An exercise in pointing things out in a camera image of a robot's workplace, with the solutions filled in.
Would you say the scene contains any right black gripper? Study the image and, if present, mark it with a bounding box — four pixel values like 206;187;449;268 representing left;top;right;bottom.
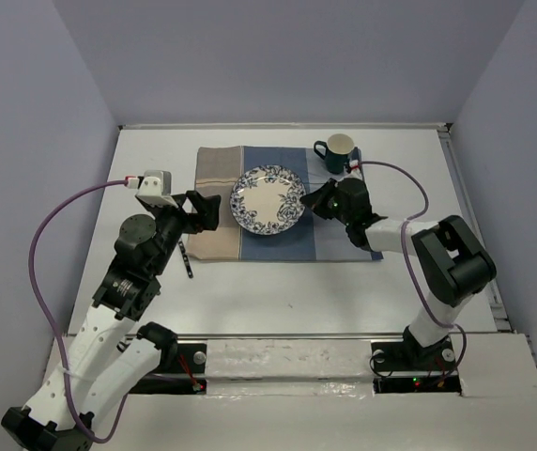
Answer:
299;177;352;226

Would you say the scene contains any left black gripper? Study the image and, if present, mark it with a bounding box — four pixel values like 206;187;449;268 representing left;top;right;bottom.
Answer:
145;191;221;276

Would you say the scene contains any blue beige checked cloth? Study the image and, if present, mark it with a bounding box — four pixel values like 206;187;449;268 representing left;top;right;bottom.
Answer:
186;146;383;262

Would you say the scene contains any blue floral plate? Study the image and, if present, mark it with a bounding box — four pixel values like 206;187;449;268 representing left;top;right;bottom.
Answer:
229;164;306;236

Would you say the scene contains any dark green mug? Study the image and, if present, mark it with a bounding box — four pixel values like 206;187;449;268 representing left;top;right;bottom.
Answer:
313;133;356;175

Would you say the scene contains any fork with black handle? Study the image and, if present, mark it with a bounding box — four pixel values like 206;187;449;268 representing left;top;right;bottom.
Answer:
178;240;193;279

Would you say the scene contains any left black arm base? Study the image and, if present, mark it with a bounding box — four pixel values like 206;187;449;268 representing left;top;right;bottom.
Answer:
130;342;207;396

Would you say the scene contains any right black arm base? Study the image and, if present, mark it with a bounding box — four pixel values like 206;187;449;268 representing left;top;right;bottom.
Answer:
368;338;462;395

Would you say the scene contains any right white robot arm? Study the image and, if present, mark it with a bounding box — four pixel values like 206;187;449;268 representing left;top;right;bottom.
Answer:
300;178;497;369

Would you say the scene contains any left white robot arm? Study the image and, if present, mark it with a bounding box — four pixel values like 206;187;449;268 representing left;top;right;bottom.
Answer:
1;191;221;450

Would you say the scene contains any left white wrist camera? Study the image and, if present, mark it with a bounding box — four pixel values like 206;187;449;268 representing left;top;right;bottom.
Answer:
135;170;176;207

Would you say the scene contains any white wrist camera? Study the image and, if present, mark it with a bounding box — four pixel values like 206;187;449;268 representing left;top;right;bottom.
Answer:
347;160;362;172
135;170;176;207

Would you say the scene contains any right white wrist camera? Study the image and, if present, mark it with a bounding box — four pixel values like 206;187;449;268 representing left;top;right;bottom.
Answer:
347;160;362;172

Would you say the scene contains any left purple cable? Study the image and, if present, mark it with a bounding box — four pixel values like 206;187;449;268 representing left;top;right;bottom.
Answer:
30;177;199;445

